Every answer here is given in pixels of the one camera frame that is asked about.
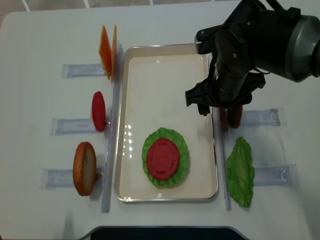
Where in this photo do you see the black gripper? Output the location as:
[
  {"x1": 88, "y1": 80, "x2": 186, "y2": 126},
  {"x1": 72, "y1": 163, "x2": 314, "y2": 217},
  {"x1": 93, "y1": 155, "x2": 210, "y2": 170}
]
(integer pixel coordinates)
[{"x1": 185, "y1": 53, "x2": 266, "y2": 116}]

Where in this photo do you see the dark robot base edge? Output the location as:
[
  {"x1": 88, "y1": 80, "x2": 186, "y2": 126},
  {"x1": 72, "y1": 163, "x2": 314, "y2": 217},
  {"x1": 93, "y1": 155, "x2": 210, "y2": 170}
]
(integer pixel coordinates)
[{"x1": 90, "y1": 226, "x2": 246, "y2": 240}]

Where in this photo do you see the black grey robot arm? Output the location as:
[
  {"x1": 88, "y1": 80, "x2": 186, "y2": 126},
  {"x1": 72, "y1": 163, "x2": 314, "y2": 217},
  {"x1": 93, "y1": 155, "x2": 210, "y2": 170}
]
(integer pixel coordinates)
[{"x1": 185, "y1": 0, "x2": 320, "y2": 116}]

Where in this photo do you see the brown meat patty rear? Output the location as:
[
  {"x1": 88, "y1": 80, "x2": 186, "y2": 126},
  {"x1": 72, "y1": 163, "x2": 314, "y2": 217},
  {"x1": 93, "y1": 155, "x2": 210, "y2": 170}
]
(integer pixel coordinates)
[{"x1": 227, "y1": 105, "x2": 243, "y2": 129}]

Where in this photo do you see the green lettuce leaf in holder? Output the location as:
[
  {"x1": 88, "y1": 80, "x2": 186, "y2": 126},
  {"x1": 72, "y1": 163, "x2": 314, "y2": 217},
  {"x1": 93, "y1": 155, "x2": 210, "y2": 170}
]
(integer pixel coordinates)
[{"x1": 226, "y1": 136, "x2": 255, "y2": 208}]

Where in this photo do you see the green lettuce leaf on bun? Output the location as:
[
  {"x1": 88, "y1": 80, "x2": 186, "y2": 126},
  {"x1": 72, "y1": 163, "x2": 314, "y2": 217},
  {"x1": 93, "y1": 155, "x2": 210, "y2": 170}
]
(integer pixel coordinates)
[{"x1": 141, "y1": 127, "x2": 190, "y2": 188}]

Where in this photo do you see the red tomato slice on lettuce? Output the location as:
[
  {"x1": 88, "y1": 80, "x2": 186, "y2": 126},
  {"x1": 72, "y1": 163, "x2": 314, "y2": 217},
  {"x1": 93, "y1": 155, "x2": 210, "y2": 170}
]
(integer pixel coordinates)
[{"x1": 146, "y1": 138, "x2": 180, "y2": 181}]

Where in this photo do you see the orange cheese slice right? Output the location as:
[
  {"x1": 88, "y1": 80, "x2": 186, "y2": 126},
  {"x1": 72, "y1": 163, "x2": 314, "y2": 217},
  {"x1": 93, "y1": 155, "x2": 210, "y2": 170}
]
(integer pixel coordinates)
[{"x1": 111, "y1": 25, "x2": 118, "y2": 80}]

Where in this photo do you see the orange cheese slice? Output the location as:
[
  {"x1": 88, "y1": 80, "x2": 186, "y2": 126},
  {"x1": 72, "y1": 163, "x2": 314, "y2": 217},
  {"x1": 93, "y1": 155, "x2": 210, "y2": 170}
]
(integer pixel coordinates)
[
  {"x1": 111, "y1": 25, "x2": 118, "y2": 80},
  {"x1": 99, "y1": 25, "x2": 112, "y2": 80}
]

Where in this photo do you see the orange cheese slice left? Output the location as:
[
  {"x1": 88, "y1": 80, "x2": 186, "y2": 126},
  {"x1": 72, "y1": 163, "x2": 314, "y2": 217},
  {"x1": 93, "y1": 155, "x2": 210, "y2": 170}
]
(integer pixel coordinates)
[{"x1": 99, "y1": 25, "x2": 112, "y2": 80}]

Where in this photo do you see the red tomato slice in holder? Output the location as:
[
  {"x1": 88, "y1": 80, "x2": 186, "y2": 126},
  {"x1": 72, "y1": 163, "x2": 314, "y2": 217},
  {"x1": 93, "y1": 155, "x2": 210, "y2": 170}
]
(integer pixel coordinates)
[{"x1": 91, "y1": 91, "x2": 107, "y2": 132}]

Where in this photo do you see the white rectangular serving tray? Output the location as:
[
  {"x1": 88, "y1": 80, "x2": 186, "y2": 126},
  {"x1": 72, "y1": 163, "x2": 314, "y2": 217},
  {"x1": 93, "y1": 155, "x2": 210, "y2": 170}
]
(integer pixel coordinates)
[{"x1": 114, "y1": 44, "x2": 219, "y2": 202}]

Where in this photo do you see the clear acrylic rack right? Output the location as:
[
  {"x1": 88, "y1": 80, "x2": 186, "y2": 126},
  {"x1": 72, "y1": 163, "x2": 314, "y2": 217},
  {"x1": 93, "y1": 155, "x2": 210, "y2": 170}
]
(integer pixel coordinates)
[{"x1": 211, "y1": 107, "x2": 300, "y2": 211}]

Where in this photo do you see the clear acrylic rack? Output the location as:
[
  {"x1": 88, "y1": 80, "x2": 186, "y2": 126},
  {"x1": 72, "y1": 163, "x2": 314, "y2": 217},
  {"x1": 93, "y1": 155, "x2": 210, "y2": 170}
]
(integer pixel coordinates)
[
  {"x1": 211, "y1": 107, "x2": 300, "y2": 211},
  {"x1": 40, "y1": 43, "x2": 125, "y2": 213}
]

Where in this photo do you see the bun slice in left holder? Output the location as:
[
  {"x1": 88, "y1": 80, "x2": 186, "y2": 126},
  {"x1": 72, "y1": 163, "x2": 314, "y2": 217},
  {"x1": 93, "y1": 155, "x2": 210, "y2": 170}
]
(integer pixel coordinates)
[{"x1": 72, "y1": 141, "x2": 97, "y2": 196}]

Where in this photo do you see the clear acrylic rack left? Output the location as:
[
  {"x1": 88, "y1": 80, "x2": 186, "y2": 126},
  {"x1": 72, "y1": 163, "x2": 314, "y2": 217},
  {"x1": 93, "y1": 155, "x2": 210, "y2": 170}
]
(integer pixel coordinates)
[{"x1": 40, "y1": 43, "x2": 125, "y2": 213}]

